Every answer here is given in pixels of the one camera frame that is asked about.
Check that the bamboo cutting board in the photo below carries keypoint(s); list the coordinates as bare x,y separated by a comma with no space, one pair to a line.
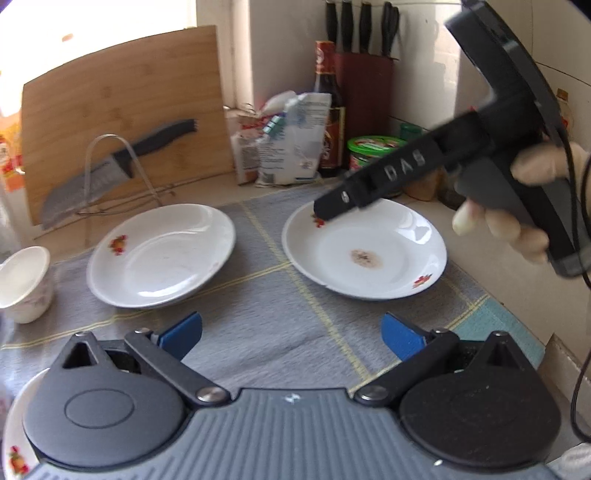
138,83

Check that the green cap bottle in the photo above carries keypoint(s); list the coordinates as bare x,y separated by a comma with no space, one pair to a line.
411,130

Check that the dark red knife block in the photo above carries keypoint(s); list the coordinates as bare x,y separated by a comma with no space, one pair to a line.
364,101

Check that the green lid jar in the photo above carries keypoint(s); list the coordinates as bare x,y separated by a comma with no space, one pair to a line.
369,145

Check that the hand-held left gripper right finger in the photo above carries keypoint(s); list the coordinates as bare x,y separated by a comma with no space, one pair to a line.
399,339

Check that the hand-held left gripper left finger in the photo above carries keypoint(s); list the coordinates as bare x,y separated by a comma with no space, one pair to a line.
182,334

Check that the person's right hand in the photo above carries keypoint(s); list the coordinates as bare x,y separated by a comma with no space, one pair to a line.
508,230

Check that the teal binder clip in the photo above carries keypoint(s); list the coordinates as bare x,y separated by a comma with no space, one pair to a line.
272,124

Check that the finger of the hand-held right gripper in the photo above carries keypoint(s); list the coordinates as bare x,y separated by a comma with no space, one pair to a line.
339,203

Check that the white blue food bag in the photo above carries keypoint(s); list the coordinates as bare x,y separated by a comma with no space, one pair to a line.
300,138

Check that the orange oil jug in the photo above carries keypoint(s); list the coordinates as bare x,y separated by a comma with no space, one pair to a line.
9,157

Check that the white red food bag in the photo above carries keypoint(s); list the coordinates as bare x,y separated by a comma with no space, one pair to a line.
244,157

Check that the grey checked mat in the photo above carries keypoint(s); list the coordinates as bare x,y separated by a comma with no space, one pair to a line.
277,323

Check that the dark soy sauce bottle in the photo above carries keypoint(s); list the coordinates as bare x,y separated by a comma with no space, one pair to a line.
330,138

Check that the white floral bowl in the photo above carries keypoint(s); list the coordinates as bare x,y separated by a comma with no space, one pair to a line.
23,277

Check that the white fruit print plate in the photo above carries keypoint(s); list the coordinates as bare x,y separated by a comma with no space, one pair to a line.
14,434
392,277
171,258

